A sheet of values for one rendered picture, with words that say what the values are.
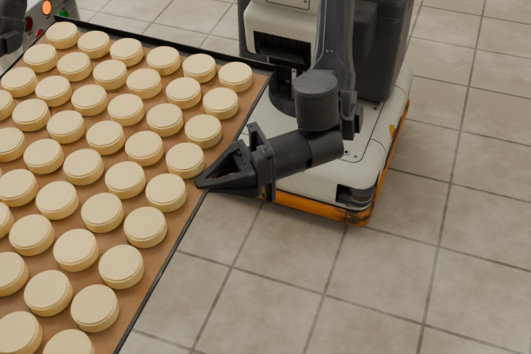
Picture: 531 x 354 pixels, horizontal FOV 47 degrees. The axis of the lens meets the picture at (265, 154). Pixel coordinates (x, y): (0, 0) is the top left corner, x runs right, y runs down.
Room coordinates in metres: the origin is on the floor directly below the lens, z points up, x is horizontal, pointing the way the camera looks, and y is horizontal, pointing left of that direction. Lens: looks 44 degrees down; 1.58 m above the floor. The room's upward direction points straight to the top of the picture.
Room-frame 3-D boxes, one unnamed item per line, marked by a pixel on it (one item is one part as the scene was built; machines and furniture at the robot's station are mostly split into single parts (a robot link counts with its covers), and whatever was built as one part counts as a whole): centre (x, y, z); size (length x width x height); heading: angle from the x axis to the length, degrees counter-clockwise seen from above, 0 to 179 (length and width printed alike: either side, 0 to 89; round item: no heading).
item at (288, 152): (0.59, -0.02, 1.01); 0.07 x 0.07 x 0.10; 23
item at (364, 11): (1.48, -0.15, 0.62); 0.28 x 0.27 x 0.25; 69
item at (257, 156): (0.56, 0.05, 1.01); 0.09 x 0.07 x 0.07; 113
